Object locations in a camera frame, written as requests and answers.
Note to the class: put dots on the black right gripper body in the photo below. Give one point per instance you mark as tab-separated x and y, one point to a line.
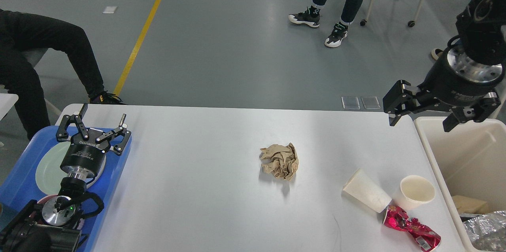
457	80

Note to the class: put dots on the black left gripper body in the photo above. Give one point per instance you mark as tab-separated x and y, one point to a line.
85	158

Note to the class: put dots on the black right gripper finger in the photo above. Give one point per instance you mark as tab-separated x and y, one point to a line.
477	112
403	99

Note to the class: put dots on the green plate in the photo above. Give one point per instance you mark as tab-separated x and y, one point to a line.
48	172

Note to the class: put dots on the pink mug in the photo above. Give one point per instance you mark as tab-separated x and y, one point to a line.
45	199

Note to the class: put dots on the white paper cup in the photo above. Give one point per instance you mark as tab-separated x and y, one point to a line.
413	191
365	190

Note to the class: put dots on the brown paper bag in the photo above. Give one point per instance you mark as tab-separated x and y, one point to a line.
467	205

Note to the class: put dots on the red foil wrapper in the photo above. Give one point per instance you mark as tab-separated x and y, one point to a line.
397	219

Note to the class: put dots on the aluminium foil tray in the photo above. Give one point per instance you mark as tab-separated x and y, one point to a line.
465	217

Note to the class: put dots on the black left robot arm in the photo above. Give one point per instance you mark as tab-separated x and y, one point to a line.
56	197

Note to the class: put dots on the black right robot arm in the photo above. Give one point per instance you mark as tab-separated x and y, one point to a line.
481	31

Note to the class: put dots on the floor socket plate right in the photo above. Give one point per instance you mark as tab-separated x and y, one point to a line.
371	102

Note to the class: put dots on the floor socket plate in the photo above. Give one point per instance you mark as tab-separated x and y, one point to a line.
350	102
371	102

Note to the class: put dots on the pink plate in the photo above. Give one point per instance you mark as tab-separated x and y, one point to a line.
91	180

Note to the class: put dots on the person in blue jeans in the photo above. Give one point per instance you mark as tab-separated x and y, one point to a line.
436	53

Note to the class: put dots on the floor socket plate left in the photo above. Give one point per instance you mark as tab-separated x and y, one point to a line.
350	102

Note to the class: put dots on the beige plastic bin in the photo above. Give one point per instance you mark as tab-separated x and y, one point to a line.
469	161

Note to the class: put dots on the blue plastic tray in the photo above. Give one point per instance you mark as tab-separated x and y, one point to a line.
20	185

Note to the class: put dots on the seated person in black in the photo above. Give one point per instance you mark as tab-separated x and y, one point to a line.
24	39

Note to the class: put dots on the white paper on floor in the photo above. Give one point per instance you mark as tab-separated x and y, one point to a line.
110	9

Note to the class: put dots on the crumpled brown paper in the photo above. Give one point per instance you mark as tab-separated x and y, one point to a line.
282	161

